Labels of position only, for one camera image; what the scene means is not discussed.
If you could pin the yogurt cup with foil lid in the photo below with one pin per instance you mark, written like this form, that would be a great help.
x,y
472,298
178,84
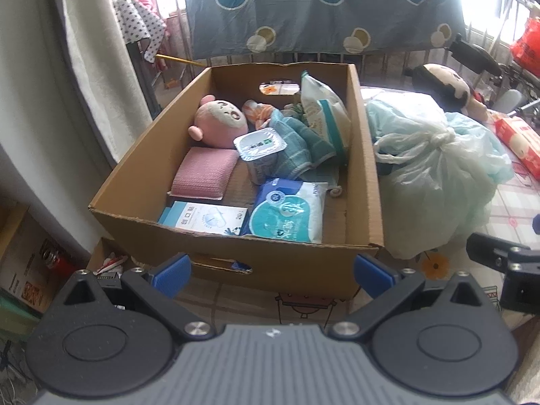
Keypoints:
x,y
259,145

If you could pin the small orange doll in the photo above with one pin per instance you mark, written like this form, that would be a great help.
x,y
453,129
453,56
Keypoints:
x,y
257,112

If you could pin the pink tissue pack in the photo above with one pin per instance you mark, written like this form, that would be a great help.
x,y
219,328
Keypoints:
x,y
519,139

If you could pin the white blue face mask box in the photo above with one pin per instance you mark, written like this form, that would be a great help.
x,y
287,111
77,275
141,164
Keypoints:
x,y
198,217

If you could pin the white star-print garment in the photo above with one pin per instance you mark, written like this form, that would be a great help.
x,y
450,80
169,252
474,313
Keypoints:
x,y
135,21

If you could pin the wheelchair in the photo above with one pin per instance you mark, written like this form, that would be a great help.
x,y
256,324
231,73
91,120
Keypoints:
x,y
508,101

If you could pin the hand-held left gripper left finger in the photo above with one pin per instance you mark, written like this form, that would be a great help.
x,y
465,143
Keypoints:
x,y
171,272

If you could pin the pink plush toy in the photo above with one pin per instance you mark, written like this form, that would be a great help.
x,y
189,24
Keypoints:
x,y
219,122

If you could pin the dark hanging garment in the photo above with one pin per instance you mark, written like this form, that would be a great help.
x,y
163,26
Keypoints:
x,y
141,80

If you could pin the black-haired plush doll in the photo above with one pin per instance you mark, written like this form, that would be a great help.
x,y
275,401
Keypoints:
x,y
443,84

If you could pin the blue white wet wipes pack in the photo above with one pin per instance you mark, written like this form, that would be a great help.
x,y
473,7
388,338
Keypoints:
x,y
287,211

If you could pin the printed cardboard carton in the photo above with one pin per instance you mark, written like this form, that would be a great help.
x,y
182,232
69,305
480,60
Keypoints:
x,y
21,257

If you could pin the teal woven towel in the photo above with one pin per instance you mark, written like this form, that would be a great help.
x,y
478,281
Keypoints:
x,y
295,143

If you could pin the large white plastic bag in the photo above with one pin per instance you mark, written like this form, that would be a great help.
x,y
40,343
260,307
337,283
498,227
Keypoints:
x,y
430,177

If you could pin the brown cardboard box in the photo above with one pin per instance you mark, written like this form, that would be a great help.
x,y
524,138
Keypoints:
x,y
295,270

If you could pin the grey blue circle-print blanket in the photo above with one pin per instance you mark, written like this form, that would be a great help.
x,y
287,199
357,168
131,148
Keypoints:
x,y
295,8

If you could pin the large red plastic bag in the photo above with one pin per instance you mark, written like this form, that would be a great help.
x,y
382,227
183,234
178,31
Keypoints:
x,y
527,46

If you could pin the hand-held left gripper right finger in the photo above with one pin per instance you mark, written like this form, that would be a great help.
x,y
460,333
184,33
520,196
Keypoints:
x,y
373,272

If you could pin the white curtain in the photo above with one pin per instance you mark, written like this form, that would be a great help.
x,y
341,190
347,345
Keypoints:
x,y
97,71

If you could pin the yellow rod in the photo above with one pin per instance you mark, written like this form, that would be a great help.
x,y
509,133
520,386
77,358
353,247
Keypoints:
x,y
181,60

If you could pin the pink ribbed sponge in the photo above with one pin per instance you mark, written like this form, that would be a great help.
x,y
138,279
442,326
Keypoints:
x,y
202,173

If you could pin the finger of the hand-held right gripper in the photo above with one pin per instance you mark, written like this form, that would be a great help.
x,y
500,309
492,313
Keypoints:
x,y
489,248

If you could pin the white teal snack bag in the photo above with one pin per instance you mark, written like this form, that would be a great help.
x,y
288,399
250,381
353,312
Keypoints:
x,y
325,114

